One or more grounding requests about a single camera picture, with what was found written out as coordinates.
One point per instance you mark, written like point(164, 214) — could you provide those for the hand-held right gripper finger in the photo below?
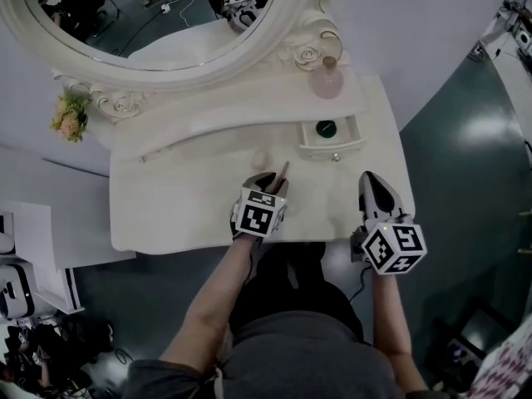
point(363, 198)
point(395, 206)

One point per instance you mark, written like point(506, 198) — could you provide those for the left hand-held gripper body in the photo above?
point(253, 218)

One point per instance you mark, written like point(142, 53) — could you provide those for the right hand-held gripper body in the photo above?
point(395, 247)

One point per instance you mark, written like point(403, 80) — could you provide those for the reddish brown makeup brush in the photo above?
point(284, 172)

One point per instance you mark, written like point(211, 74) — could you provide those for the dark green round compact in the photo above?
point(327, 128)

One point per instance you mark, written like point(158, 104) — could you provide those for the person's left forearm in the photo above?
point(208, 314)

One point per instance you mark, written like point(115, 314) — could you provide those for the person's right forearm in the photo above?
point(390, 318)

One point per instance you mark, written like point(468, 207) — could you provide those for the white dressing table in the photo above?
point(187, 206)

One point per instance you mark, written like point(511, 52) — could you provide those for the person's black trousers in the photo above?
point(291, 289)

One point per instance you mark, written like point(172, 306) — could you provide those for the pink corked perfume bottle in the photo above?
point(326, 82)

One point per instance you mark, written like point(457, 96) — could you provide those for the white ornate oval mirror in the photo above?
point(166, 79)

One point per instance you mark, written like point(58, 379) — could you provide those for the person's grey shirt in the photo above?
point(291, 360)

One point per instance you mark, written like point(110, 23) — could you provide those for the pink checkered cloth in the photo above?
point(505, 364)

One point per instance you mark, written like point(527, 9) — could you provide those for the white side cabinet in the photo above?
point(62, 231)

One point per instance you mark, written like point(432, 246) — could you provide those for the yellow artificial flower bouquet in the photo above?
point(70, 116)

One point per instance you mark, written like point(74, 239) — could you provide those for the white black headset device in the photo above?
point(14, 291)
point(7, 239)

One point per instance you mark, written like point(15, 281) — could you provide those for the black metal frame stand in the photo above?
point(440, 335)

